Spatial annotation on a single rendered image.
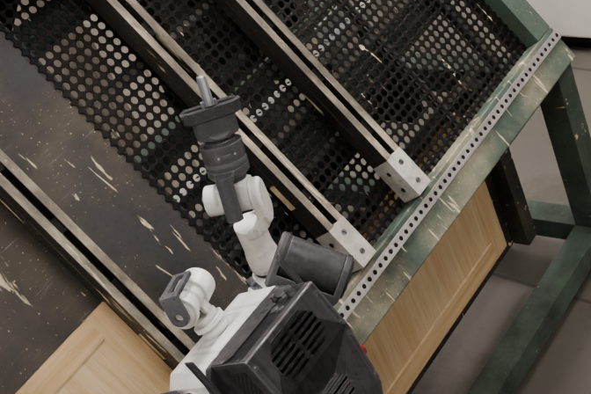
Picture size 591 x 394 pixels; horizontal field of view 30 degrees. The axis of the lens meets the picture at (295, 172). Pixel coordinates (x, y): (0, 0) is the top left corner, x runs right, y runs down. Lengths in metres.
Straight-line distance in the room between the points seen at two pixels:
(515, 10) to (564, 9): 1.51
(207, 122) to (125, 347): 0.56
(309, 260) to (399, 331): 1.17
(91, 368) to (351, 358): 0.68
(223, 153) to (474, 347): 1.74
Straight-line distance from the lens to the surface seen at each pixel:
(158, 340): 2.43
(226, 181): 2.18
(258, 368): 1.84
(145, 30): 2.65
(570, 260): 3.66
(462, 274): 3.47
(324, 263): 2.10
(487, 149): 3.07
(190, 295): 2.00
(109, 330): 2.46
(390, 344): 3.21
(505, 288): 3.90
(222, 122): 2.20
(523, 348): 3.42
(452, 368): 3.70
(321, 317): 1.92
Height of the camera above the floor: 2.59
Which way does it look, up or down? 32 degrees down
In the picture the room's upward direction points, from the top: 25 degrees counter-clockwise
